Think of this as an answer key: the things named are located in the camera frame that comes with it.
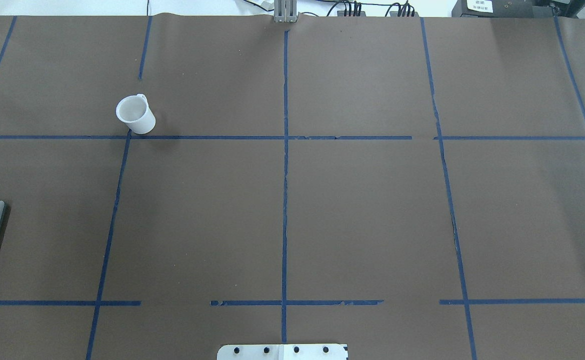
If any black computer box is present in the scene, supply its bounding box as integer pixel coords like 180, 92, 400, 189
450, 0, 562, 19

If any white cup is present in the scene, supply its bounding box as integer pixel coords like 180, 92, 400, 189
115, 93, 156, 135

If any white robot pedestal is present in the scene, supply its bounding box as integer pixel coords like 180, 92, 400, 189
216, 343, 349, 360

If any aluminium frame post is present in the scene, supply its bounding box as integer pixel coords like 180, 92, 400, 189
273, 0, 299, 23

